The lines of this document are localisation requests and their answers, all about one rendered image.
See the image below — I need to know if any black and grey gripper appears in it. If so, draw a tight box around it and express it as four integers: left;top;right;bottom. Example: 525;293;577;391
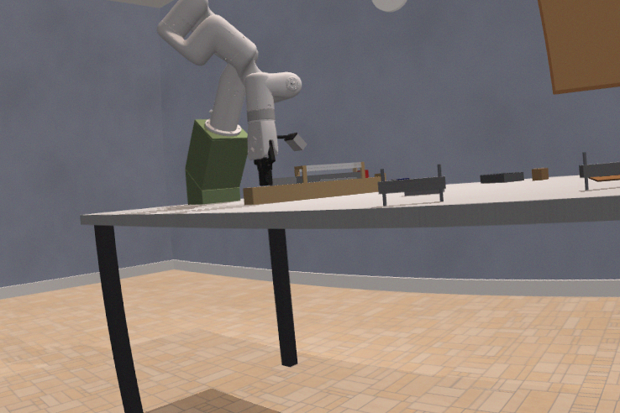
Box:
247;119;278;186

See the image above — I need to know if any small brown block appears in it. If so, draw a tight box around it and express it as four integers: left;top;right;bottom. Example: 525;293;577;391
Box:
532;168;549;180

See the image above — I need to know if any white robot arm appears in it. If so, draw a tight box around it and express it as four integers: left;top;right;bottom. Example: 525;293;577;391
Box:
157;0;302;136

